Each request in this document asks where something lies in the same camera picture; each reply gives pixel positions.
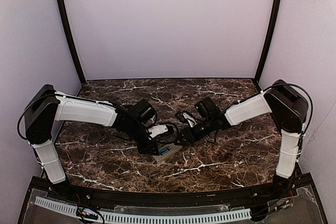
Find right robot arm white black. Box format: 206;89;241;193
174;79;313;179

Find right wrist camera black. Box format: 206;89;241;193
175;111;197;127

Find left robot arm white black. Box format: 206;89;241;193
19;84;168;184

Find black left frame post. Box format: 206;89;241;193
56;0;86;86

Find blue AAA battery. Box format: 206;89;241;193
159;147;171;156

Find black frame post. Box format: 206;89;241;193
254;0;281;83
56;0;86;86

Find white remote control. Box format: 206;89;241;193
152;144;183;163

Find black right frame post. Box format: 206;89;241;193
254;0;281;83

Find white slotted cable duct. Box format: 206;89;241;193
34;196;251;223

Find black front rail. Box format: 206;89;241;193
47;183;290;208

